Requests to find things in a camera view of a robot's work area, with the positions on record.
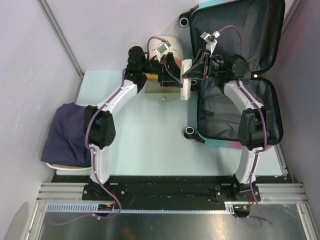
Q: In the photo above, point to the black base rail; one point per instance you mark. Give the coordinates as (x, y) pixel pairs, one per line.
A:
(160, 193)

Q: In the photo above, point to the navy garment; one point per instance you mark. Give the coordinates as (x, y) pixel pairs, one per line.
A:
(65, 143)

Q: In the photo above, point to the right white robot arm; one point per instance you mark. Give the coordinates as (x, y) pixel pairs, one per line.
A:
(256, 120)

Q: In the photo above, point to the pink and teal kids suitcase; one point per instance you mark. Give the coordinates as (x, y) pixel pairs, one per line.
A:
(233, 44)

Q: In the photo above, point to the cream rectangular bottle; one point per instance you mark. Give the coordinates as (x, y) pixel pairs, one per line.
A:
(185, 91)

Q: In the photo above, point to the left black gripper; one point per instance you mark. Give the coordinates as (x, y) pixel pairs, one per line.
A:
(167, 79)

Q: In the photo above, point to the cream round drawer cabinet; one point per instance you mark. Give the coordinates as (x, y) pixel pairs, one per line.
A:
(152, 87)

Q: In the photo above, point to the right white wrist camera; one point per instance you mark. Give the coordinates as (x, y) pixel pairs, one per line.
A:
(211, 40)

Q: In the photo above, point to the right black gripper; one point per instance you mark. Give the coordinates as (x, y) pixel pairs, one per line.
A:
(197, 71)

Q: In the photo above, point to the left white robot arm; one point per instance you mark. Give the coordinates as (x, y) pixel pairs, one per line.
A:
(99, 126)

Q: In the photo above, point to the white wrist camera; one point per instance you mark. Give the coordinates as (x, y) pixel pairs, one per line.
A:
(162, 48)
(211, 40)

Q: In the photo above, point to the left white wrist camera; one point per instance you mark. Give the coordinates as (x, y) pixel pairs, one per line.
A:
(162, 48)

